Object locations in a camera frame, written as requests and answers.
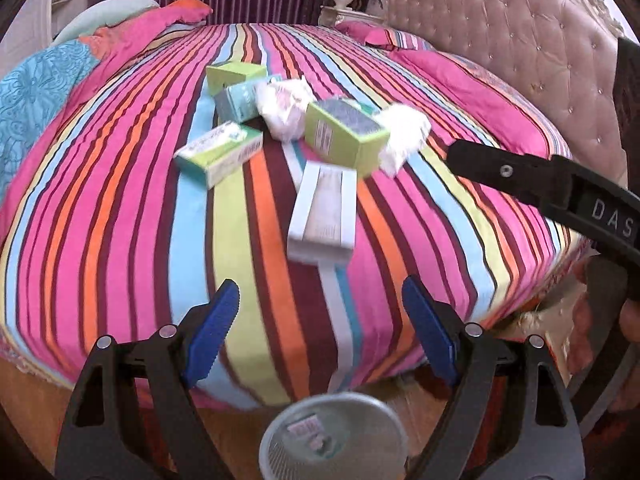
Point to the small pink striped pillow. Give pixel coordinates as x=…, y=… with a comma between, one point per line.
x=380, y=35

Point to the pale teal pillow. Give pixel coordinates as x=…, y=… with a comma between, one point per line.
x=110, y=12

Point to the plain green carton box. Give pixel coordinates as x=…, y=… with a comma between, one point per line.
x=232, y=75

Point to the pink and white packet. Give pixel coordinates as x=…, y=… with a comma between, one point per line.
x=305, y=428

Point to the cream nightstand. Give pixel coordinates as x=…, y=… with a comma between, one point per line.
x=340, y=16

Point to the person's right hand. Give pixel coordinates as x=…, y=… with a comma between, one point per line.
x=581, y=332

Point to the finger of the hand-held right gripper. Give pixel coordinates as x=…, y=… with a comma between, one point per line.
x=492, y=167

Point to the white tissue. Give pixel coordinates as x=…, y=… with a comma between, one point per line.
x=406, y=140

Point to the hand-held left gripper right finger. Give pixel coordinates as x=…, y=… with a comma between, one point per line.
x=430, y=331

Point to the blue patterned quilt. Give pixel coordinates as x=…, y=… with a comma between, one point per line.
x=35, y=90

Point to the teal carton box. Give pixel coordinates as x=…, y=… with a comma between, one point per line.
x=237, y=102

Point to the green and white box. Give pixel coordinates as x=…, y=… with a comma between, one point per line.
x=215, y=156

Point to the green box with dark face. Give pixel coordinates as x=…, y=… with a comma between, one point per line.
x=335, y=141

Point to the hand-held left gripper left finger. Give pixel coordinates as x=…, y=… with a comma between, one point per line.
x=215, y=330

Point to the pink and orange pillow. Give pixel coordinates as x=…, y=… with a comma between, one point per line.
x=150, y=25

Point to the long white carton box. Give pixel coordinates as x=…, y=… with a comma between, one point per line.
x=320, y=215

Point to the white plastic wrapper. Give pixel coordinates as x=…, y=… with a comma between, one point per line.
x=285, y=115

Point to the large pink pillow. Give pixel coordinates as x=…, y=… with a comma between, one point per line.
x=475, y=95

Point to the striped colourful bedspread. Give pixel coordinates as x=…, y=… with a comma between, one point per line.
x=150, y=210

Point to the beige tufted headboard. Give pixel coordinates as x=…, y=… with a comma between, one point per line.
x=525, y=35

